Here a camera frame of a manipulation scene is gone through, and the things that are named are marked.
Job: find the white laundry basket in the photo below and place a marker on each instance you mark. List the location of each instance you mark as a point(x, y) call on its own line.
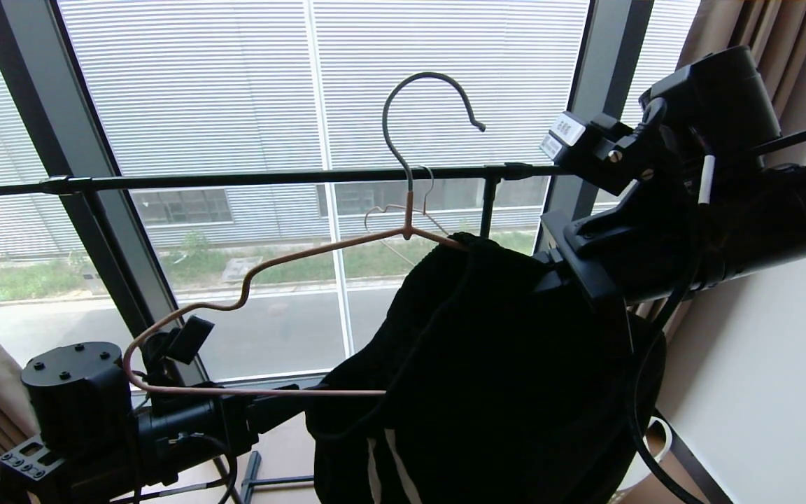
point(655, 455)

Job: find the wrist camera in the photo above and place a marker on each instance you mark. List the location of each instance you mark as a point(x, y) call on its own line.
point(592, 150)
point(189, 339)

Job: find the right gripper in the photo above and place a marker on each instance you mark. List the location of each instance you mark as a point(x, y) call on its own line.
point(641, 266)

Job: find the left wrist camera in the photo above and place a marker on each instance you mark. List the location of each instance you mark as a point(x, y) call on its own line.
point(189, 339)

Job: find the black shorts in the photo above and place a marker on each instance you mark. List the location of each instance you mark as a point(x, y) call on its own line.
point(487, 364)

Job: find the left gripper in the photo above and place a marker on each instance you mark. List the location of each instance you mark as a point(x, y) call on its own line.
point(193, 437)

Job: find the black clothes rack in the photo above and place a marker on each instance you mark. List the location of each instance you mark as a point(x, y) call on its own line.
point(235, 178)

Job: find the pink clothes hanger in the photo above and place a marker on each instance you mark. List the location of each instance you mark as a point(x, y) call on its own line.
point(409, 213)
point(431, 183)

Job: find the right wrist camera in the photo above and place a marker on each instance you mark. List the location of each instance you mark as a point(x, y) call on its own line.
point(592, 150)

